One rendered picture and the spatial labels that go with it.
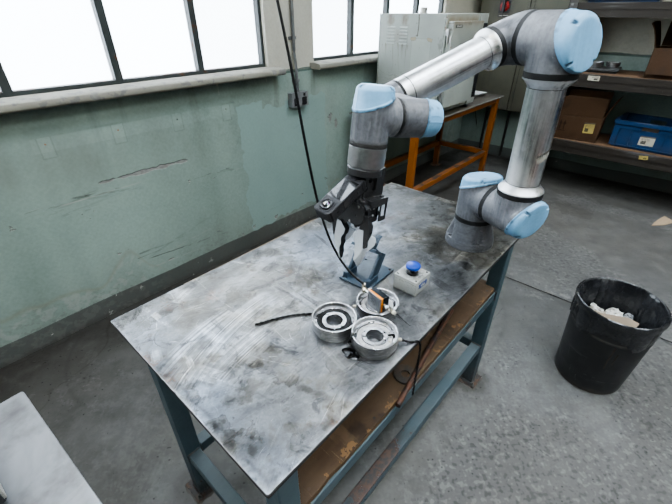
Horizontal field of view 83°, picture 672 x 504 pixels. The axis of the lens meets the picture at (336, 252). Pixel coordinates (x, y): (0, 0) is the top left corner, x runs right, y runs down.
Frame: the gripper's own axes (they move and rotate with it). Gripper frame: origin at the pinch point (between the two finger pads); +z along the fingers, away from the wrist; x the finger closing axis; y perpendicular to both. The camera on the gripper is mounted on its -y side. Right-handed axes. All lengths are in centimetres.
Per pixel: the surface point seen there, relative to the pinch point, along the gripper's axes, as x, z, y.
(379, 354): -14.6, 16.0, -3.7
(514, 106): 97, -12, 376
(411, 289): -6.9, 13.4, 20.4
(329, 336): -3.3, 16.4, -7.1
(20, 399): 46, 38, -57
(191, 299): 34.7, 21.1, -19.5
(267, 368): 1.8, 21.0, -20.5
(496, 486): -42, 92, 50
